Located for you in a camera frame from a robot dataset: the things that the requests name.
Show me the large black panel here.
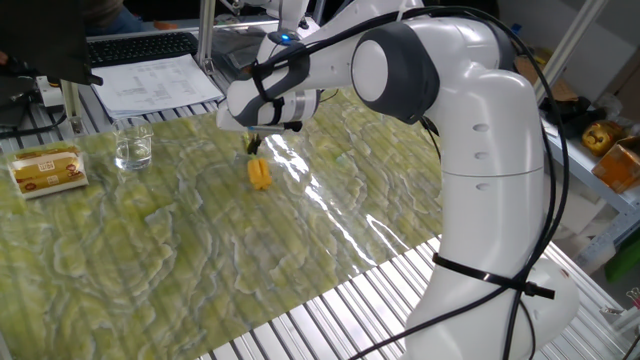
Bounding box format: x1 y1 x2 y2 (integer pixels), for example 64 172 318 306
0 0 104 86

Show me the seated person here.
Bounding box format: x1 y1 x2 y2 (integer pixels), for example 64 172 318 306
82 0 146 36

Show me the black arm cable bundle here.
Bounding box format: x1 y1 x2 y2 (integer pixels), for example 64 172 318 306
249 4 571 360

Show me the green marble pattern mat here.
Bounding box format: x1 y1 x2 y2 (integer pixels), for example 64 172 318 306
0 82 446 360

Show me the black keyboard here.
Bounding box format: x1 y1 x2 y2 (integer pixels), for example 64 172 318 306
87 31 200 69

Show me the orange box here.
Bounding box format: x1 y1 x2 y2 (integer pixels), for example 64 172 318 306
591 135 640 195

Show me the white paper stack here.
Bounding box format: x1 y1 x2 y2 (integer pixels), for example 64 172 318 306
91 53 225 120

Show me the gold figurine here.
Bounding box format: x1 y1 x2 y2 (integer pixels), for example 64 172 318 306
581 119 627 158

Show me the yellow sponge brush green handle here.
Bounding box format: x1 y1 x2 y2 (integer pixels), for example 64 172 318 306
246 147 274 192

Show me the yellow snack package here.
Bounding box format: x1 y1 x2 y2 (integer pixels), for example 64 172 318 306
6 144 90 200

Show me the small white device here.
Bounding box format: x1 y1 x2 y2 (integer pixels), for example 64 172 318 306
34 74 65 109

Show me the black bag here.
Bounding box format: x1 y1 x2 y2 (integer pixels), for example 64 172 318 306
538 94 609 140

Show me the clear glass beaker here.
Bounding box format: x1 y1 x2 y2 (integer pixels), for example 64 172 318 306
111 117 154 172

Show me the aluminium frame post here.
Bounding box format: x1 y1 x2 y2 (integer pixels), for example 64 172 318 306
532 0 609 106
59 79 85 136
197 0 217 76

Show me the black table cable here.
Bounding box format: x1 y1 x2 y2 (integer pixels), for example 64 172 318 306
0 110 69 141

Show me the grey metal shelf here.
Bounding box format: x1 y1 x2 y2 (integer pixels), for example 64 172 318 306
542 119 640 266

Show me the green plastic object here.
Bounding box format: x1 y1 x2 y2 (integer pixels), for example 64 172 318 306
603 239 640 284

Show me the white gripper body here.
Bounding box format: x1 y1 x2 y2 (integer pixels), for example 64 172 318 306
215 99 304 135

